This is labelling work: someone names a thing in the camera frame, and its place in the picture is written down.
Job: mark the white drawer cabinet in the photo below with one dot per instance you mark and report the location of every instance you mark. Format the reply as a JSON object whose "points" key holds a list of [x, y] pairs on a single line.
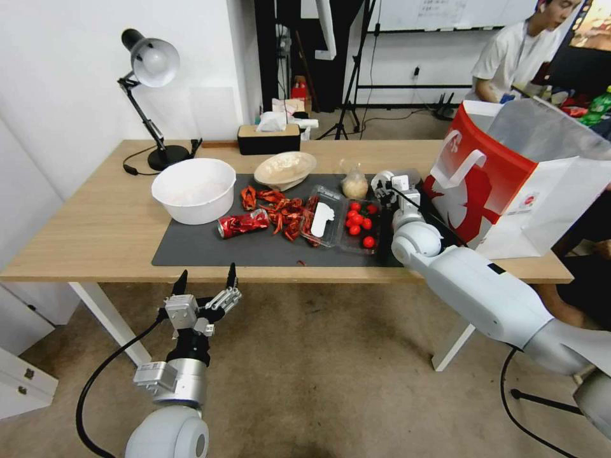
{"points": [[19, 353]]}

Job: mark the white cardboard box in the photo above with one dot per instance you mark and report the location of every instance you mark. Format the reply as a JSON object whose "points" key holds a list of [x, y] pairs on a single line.
{"points": [[305, 125]]}

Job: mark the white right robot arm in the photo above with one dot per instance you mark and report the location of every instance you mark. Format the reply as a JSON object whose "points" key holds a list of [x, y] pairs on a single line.
{"points": [[477, 286]]}

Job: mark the black wood-lid tissue box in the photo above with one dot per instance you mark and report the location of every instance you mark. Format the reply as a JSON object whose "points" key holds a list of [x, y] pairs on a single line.
{"points": [[268, 139]]}

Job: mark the person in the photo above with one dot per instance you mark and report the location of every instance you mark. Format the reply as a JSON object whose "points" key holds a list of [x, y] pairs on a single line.
{"points": [[515, 52]]}

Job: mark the black tripod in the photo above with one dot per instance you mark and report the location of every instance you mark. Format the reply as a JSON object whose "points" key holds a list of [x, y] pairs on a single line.
{"points": [[351, 81]]}

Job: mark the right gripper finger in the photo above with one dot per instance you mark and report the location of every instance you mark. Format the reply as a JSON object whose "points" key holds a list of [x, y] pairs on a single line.
{"points": [[414, 177], [382, 181]]}

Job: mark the whiteboard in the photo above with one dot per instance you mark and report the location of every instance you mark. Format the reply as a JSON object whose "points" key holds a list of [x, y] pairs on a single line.
{"points": [[444, 14]]}

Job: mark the dark grey table mat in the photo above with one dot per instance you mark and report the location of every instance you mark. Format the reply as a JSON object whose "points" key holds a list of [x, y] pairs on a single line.
{"points": [[229, 250]]}

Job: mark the green plastic bottle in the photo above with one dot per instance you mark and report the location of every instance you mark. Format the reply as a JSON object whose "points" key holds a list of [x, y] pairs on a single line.
{"points": [[599, 107]]}

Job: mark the crushed red soda can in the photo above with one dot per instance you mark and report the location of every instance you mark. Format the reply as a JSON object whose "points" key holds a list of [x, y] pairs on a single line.
{"points": [[243, 223]]}

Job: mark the black stand leg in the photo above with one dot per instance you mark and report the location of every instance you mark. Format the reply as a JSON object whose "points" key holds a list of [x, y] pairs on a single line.
{"points": [[544, 401]]}

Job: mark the beige shallow bowl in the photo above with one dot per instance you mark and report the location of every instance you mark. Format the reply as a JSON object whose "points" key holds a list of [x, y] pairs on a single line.
{"points": [[285, 168]]}

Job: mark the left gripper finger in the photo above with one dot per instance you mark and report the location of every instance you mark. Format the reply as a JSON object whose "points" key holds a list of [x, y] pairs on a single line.
{"points": [[228, 296], [180, 285]]}

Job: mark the red white delivery bag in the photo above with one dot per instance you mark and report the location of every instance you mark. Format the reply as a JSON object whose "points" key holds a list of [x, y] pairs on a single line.
{"points": [[506, 181]]}

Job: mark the large white bowl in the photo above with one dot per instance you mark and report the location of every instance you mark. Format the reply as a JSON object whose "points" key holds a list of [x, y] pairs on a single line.
{"points": [[193, 191]]}

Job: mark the red canister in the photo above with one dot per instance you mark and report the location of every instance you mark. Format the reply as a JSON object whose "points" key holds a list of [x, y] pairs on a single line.
{"points": [[299, 89]]}

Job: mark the clear disposable takeout box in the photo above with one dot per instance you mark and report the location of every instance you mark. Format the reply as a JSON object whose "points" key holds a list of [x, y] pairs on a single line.
{"points": [[341, 222]]}

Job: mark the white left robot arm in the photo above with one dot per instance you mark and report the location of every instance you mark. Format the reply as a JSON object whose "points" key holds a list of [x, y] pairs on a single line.
{"points": [[164, 429]]}

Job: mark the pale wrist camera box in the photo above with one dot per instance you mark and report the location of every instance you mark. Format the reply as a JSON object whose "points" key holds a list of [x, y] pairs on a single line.
{"points": [[181, 311], [401, 183]]}

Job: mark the black desk lamp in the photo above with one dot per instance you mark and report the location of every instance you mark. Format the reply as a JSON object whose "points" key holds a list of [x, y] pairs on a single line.
{"points": [[153, 62]]}

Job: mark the wooden table with white legs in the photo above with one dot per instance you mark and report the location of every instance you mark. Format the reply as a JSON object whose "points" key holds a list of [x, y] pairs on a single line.
{"points": [[105, 224]]}

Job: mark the white tissue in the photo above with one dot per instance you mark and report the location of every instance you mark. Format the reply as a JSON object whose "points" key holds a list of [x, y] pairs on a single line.
{"points": [[271, 121]]}

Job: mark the black wifi router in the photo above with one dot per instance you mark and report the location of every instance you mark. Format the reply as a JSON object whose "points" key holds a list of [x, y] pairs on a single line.
{"points": [[444, 107]]}

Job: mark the clear bag of food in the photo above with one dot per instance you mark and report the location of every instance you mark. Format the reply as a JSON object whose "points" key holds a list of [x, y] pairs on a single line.
{"points": [[355, 185]]}

